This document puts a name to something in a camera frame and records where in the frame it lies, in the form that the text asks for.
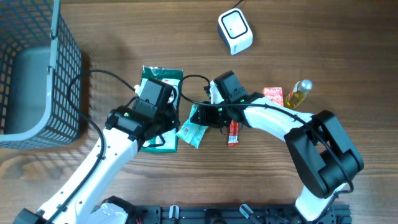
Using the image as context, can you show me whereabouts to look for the green 3M sponge packet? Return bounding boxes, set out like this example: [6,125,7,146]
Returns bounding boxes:
[140,66,183,153]

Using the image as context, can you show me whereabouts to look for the red coffee stick sachet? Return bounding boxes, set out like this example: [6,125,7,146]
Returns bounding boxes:
[228,121,239,147]

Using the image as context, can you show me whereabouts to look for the pale green wipes sachet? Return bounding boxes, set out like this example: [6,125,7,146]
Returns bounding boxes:
[176,105,208,149]

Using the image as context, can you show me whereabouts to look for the pink Kleenex tissue pack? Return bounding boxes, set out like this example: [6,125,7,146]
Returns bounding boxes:
[262,87,284,106]

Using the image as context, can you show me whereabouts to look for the yellow oil bottle silver cap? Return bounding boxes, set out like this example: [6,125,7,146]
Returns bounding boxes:
[284,80,313,110]

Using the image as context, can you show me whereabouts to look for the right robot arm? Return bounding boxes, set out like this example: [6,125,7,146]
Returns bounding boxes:
[190,71,364,223]

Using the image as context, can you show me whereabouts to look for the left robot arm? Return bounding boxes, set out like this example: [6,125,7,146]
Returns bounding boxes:
[14,78,179,223]

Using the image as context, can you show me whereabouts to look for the white barcode scanner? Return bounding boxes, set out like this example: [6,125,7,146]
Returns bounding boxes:
[218,7,253,55]

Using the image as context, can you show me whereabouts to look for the dark grey mesh basket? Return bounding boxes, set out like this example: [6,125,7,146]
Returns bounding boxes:
[1,1,83,149]

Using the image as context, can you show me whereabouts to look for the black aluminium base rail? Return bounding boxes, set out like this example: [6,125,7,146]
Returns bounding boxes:
[124,203,353,224]

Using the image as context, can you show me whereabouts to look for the black left camera cable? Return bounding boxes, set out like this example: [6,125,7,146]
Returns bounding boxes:
[52,68,137,224]

